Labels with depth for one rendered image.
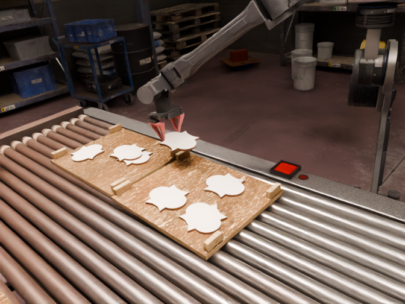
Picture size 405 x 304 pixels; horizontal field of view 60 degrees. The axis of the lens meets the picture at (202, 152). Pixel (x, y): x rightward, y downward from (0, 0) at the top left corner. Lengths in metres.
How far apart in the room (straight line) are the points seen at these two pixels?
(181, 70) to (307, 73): 3.69
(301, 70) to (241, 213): 3.80
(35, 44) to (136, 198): 4.45
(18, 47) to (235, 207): 4.59
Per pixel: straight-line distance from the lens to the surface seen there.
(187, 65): 1.08
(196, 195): 1.08
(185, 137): 1.21
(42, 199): 1.28
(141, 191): 1.14
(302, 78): 4.73
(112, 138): 1.54
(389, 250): 0.97
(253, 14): 0.97
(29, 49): 5.38
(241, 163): 1.27
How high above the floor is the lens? 1.56
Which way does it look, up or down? 28 degrees down
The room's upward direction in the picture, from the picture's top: 6 degrees counter-clockwise
